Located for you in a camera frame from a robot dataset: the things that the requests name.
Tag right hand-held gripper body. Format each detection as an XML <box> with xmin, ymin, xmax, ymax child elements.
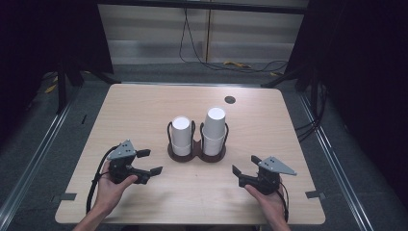
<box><xmin>243</xmin><ymin>156</ymin><xmax>297</xmax><ymax>196</ymax></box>

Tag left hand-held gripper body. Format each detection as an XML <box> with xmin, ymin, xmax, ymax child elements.
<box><xmin>107</xmin><ymin>139</ymin><xmax>142</xmax><ymax>186</ymax></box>

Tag white paper cup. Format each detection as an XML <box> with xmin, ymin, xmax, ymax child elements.
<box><xmin>202</xmin><ymin>107</ymin><xmax>227</xmax><ymax>140</ymax></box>
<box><xmin>170</xmin><ymin>115</ymin><xmax>192</xmax><ymax>148</ymax></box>
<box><xmin>171</xmin><ymin>143</ymin><xmax>192</xmax><ymax>158</ymax></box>
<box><xmin>201</xmin><ymin>130</ymin><xmax>226</xmax><ymax>157</ymax></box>

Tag dark brown double cup holder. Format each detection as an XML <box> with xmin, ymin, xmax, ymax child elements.
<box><xmin>166</xmin><ymin>119</ymin><xmax>230</xmax><ymax>164</ymax></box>

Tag person's right hand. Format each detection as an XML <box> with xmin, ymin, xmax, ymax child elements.
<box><xmin>244</xmin><ymin>186</ymin><xmax>287</xmax><ymax>222</ymax></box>

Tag person's left hand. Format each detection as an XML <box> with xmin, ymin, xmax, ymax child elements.
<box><xmin>95</xmin><ymin>169</ymin><xmax>139</xmax><ymax>212</ymax></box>

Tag grey tape strip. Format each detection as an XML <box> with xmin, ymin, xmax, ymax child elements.
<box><xmin>304</xmin><ymin>190</ymin><xmax>326</xmax><ymax>200</ymax></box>
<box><xmin>52</xmin><ymin>192</ymin><xmax>78</xmax><ymax>203</ymax></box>

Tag black stand legs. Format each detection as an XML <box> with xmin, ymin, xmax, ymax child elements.
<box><xmin>260</xmin><ymin>63</ymin><xmax>319</xmax><ymax>104</ymax></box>
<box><xmin>55</xmin><ymin>59</ymin><xmax>122</xmax><ymax>116</ymax></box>

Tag black curtain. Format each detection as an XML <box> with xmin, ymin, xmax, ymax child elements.
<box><xmin>0</xmin><ymin>0</ymin><xmax>114</xmax><ymax>142</ymax></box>
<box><xmin>284</xmin><ymin>0</ymin><xmax>408</xmax><ymax>201</ymax></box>

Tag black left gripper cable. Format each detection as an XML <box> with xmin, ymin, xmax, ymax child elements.
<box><xmin>86</xmin><ymin>144</ymin><xmax>119</xmax><ymax>216</ymax></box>

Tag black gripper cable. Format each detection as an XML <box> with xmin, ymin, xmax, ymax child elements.
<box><xmin>86</xmin><ymin>144</ymin><xmax>119</xmax><ymax>216</ymax></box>
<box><xmin>276</xmin><ymin>180</ymin><xmax>290</xmax><ymax>223</ymax></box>

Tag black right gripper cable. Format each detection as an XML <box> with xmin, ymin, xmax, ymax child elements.
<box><xmin>276</xmin><ymin>180</ymin><xmax>290</xmax><ymax>223</ymax></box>

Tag metal floor rail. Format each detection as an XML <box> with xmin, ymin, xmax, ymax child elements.
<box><xmin>0</xmin><ymin>101</ymin><xmax>74</xmax><ymax>223</ymax></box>
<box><xmin>298</xmin><ymin>92</ymin><xmax>375</xmax><ymax>231</ymax></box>

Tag black floor cable bundle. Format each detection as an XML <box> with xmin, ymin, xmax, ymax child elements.
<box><xmin>294</xmin><ymin>80</ymin><xmax>329</xmax><ymax>142</ymax></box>

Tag black hanging cable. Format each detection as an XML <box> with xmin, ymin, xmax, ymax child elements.
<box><xmin>178</xmin><ymin>8</ymin><xmax>290</xmax><ymax>73</ymax></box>

